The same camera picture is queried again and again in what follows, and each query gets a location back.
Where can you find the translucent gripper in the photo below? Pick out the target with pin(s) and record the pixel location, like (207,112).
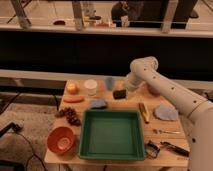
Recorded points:
(130,94)

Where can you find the black eraser block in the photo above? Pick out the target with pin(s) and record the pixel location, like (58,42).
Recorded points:
(119,94)

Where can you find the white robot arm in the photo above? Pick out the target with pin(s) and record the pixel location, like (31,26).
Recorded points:
(196,108)

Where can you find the blue plastic cup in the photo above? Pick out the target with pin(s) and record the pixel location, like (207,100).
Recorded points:
(110,82)

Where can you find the white paper cup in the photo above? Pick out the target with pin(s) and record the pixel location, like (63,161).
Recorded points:
(91,87)

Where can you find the purple plastic bowl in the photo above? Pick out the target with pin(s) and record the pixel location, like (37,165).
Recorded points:
(152,90)

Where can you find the blue sponge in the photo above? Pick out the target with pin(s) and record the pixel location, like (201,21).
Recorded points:
(98,104)

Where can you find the metal fork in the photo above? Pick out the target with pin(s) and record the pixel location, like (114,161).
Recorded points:
(157,131)

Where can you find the green plastic tray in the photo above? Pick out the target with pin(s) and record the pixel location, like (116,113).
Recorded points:
(111,135)

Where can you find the orange carrot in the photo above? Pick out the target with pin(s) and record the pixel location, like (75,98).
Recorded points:
(73,100)

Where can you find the yellow apple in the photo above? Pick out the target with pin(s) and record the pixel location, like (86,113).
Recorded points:
(72,88)

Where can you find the bunch of dark grapes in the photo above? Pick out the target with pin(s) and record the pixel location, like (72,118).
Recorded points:
(70,114)

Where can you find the orange plastic bowl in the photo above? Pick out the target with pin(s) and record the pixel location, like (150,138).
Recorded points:
(60,140)

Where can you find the black handled peeler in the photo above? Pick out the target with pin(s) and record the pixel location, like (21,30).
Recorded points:
(175,148)

